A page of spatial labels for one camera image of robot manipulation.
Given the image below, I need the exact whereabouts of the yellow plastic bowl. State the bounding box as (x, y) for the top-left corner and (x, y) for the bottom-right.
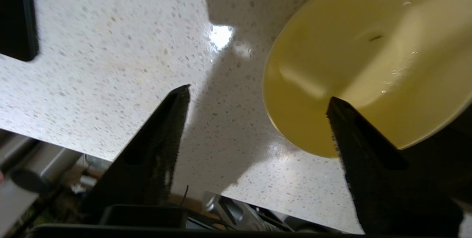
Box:
(263, 0), (472, 158)

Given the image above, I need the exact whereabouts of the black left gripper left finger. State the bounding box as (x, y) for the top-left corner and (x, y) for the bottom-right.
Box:
(80, 84), (191, 227)

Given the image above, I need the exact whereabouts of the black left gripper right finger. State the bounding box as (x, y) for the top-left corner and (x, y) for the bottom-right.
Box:
(326, 97), (464, 235)

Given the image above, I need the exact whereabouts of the white and black robot base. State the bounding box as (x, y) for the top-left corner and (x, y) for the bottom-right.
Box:
(0, 129), (334, 233)

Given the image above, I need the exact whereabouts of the black induction cooktop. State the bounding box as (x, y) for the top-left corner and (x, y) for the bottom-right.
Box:
(0, 0), (39, 62)

